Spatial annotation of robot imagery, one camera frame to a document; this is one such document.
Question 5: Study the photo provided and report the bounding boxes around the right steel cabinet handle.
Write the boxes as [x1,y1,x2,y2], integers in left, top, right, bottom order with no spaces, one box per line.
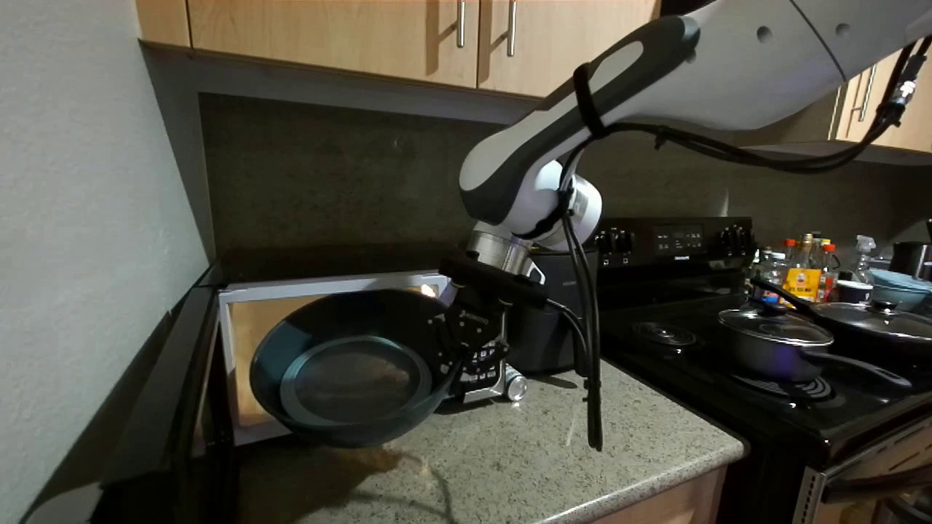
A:
[505,0,520,58]

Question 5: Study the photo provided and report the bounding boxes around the black pot with glass lid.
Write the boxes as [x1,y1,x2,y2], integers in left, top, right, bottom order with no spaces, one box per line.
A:
[718,310,913,388]

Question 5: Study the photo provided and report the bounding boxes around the left wooden cabinet door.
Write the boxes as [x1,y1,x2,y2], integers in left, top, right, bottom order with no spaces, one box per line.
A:
[135,0,479,88]

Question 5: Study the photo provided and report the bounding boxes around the far right wooden cabinet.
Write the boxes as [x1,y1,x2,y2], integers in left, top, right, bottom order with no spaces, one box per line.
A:
[824,48,932,158]

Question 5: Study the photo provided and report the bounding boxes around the stainless steel microwave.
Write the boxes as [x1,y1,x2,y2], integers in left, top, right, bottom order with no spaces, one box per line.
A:
[19,263,514,524]

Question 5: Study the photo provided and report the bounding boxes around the lower wooden base cabinet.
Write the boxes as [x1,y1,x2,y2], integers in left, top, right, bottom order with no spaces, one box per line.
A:
[594,467,727,524]

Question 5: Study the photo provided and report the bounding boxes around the black frying pan with lid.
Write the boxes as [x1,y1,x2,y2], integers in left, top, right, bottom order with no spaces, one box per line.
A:
[756,280,932,366]

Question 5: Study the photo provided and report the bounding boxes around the black electric stove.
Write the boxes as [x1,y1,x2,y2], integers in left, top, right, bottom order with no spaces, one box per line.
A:
[594,218,932,524]

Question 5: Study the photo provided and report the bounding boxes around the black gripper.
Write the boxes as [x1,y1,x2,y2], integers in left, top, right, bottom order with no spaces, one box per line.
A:
[444,288,511,391]

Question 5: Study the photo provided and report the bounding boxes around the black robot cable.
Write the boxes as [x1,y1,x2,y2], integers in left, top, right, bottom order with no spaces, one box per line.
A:
[543,37,932,454]

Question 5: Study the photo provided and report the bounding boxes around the steel cabinet handle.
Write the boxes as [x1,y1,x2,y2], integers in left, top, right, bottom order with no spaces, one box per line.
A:
[456,0,467,50]
[505,0,520,58]

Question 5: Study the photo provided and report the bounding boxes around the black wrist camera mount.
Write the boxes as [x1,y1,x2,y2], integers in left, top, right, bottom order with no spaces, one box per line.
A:
[446,259,548,305]

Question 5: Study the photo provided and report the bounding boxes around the light blue bowl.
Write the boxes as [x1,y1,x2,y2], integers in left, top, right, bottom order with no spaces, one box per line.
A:
[869,269,932,311]

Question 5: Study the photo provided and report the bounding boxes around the yellow oil bottle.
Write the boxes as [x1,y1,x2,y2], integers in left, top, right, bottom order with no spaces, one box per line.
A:
[785,235,823,302]

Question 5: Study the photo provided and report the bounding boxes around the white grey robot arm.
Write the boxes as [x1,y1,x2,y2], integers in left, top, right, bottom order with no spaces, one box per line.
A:
[450,0,932,366]

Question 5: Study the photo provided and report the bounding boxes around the left steel cabinet handle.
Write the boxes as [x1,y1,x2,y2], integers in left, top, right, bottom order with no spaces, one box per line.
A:
[456,0,467,50]

